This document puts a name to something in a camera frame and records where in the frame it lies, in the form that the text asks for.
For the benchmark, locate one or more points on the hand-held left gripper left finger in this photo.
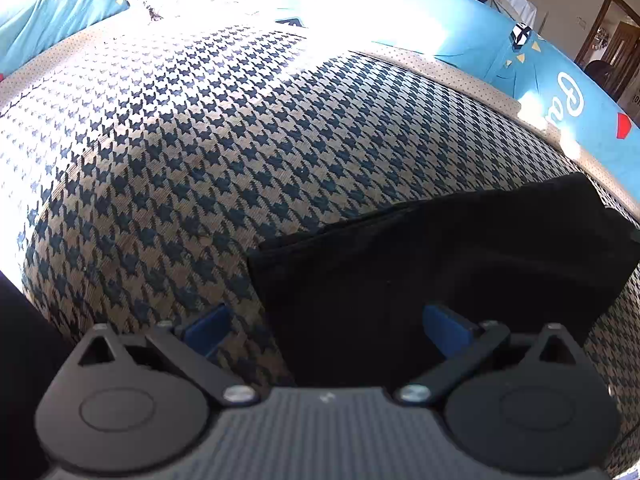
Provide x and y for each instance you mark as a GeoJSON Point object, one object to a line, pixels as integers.
{"type": "Point", "coordinates": [207, 327]}

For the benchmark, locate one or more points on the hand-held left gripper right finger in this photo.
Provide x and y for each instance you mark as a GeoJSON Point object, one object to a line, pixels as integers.
{"type": "Point", "coordinates": [447, 327]}

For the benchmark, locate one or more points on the black t-shirt with red print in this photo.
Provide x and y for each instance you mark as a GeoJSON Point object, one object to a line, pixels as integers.
{"type": "Point", "coordinates": [425, 260]}

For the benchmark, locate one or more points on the houndstooth patterned bed mat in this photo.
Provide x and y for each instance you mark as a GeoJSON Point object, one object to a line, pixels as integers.
{"type": "Point", "coordinates": [200, 160]}

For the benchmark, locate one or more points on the blue printed bed bumper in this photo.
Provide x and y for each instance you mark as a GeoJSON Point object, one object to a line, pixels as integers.
{"type": "Point", "coordinates": [540, 75]}

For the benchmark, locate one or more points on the white crumpled cloth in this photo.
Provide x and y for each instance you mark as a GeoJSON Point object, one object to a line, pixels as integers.
{"type": "Point", "coordinates": [145, 5]}

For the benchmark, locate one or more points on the white hanging garment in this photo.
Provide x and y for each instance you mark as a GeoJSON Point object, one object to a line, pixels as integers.
{"type": "Point", "coordinates": [520, 5]}

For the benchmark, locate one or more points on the brown wooden door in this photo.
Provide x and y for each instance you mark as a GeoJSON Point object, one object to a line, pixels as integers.
{"type": "Point", "coordinates": [615, 35]}

